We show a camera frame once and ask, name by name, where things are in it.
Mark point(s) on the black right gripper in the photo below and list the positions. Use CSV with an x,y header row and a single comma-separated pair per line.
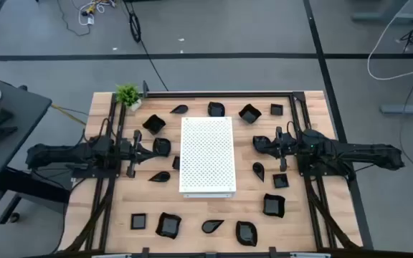
x,y
289,147

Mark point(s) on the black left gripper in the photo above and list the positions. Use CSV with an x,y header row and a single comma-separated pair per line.
x,y
131,154

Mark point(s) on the black leaf-shaped mini plate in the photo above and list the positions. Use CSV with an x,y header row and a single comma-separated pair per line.
x,y
246,233
162,146
258,140
216,109

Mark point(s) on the black wavy square mini plate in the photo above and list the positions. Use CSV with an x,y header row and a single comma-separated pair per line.
x,y
250,114
153,124
168,225
274,205

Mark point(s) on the black teardrop mini plate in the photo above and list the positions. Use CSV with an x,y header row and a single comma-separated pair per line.
x,y
180,109
210,226
258,169
161,176

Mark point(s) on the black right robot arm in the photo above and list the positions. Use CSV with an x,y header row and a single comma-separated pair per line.
x,y
364,154

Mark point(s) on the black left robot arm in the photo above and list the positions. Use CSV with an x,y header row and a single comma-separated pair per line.
x,y
66,154

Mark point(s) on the black small square mini plate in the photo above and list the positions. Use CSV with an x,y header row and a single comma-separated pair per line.
x,y
176,163
276,109
138,221
280,181

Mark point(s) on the white perforated shelf rack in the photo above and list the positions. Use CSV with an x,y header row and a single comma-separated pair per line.
x,y
206,154

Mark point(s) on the small green potted plant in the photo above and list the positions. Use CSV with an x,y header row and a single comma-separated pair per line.
x,y
127,95

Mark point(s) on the black side table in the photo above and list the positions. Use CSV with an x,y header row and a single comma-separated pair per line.
x,y
13,125

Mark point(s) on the grey desk leg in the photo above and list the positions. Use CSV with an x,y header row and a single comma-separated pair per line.
x,y
407,108
382,16

